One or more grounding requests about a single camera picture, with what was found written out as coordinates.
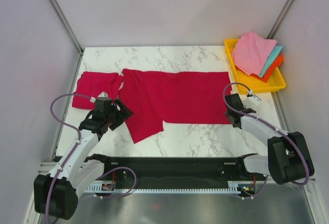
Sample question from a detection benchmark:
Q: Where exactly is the red t-shirt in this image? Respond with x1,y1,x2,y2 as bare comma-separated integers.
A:
72,71,124,110
119,69,230,143

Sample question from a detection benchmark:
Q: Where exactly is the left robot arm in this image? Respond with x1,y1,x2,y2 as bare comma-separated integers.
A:
33,97,133,223

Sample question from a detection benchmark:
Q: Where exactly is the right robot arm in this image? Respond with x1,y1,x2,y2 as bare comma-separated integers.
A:
224,94,315,185

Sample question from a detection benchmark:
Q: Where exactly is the folded red t-shirt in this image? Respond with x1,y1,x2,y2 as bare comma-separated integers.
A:
72,71,124,110

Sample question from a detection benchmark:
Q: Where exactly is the yellow plastic tray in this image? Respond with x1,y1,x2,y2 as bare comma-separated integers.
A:
224,39,286,93

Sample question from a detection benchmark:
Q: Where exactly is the pink t-shirt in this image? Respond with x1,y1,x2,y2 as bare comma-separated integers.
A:
231,32,277,76

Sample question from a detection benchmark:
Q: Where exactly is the orange t-shirt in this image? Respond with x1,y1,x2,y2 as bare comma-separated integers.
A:
251,54,284,83

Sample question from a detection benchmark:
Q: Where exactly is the light blue t-shirt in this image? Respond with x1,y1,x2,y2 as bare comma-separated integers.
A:
259,46,283,78

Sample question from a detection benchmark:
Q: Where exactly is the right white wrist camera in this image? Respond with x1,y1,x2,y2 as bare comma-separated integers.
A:
242,90,261,110

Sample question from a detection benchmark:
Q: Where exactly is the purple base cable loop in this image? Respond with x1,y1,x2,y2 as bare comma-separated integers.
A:
94,166,138,199

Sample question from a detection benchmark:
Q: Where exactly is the right aluminium frame post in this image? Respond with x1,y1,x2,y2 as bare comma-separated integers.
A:
267,0,295,39

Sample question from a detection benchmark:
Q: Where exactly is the aluminium frame post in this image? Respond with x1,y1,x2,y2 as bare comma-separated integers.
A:
48,0,84,55
267,0,295,39

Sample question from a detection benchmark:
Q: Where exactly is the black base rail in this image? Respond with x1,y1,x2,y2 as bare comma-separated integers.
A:
101,156,265,189

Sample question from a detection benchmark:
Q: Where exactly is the white slotted cable duct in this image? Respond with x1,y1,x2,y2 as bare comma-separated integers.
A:
84,181,254,195

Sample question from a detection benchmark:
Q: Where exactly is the left aluminium frame post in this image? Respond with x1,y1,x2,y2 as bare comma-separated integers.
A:
48,0,84,55

